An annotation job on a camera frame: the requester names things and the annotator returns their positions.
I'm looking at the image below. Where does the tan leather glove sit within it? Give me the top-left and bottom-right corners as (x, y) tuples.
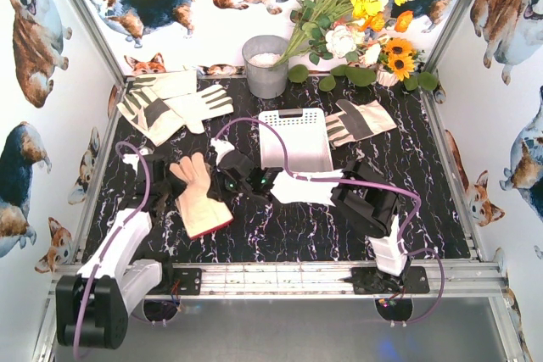
(169, 152), (233, 239)

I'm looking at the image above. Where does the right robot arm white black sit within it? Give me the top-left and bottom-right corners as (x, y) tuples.
(210, 139), (407, 276)

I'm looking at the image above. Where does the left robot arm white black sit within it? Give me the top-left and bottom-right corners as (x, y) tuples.
(55, 153), (171, 353)

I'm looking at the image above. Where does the white perforated storage basket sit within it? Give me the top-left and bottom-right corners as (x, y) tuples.
(258, 108), (333, 172)

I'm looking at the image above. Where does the white grey glove front-left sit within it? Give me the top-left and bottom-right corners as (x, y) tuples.
(117, 84), (233, 147)

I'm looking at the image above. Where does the white green glove back-left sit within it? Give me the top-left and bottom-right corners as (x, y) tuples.
(132, 70), (197, 99)

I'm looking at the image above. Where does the grey metal bucket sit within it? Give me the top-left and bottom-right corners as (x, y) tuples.
(242, 35), (288, 99)

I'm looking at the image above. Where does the white grey striped glove right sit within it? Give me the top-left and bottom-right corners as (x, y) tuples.
(325, 99), (397, 148)

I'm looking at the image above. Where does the white ribbed sunflower pot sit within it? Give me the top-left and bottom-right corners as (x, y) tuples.
(376, 67), (400, 87)

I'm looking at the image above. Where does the artificial flower bouquet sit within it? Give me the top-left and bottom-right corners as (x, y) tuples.
(280, 0), (453, 92)

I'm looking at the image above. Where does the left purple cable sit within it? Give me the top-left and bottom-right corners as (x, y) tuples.
(71, 141), (154, 361)

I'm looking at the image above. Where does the purple cable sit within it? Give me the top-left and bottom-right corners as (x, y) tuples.
(71, 141), (154, 361)
(215, 118), (446, 325)

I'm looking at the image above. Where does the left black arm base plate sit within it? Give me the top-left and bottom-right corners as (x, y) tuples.
(164, 266), (203, 296)

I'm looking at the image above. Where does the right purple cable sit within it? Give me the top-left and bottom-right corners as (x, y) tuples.
(215, 118), (446, 325)

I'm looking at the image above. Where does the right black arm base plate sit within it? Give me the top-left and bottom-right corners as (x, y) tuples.
(341, 266), (430, 294)

